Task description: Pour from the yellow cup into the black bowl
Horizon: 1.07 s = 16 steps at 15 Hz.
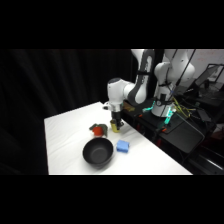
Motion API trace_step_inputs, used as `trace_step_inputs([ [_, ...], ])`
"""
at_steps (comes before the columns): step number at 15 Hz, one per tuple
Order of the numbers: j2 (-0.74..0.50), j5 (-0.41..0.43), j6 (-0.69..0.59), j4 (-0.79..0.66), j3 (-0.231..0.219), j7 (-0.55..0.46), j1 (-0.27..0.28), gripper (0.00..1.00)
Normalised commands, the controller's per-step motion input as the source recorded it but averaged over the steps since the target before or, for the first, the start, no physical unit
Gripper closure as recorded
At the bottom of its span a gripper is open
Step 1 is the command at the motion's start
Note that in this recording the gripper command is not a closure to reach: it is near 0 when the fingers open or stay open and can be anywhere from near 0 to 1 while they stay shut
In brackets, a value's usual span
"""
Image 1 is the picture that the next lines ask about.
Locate black bowl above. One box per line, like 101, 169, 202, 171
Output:
82, 137, 115, 167

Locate red radish plush toy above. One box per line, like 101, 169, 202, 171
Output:
88, 122, 110, 138

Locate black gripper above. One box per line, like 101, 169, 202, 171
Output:
110, 111, 125, 132

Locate yellow-brown wrist attachment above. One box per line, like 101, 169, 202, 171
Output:
123, 101, 136, 113

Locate yellow plastic cup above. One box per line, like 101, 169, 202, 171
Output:
110, 120, 122, 134

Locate yellow-green cable bundle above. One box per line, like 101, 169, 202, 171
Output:
172, 99, 198, 119

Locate black laptop screen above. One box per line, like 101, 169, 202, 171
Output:
194, 63, 224, 90

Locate green status light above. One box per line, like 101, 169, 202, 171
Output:
162, 107, 173, 125

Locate black robot stand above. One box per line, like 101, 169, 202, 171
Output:
120, 89, 224, 176

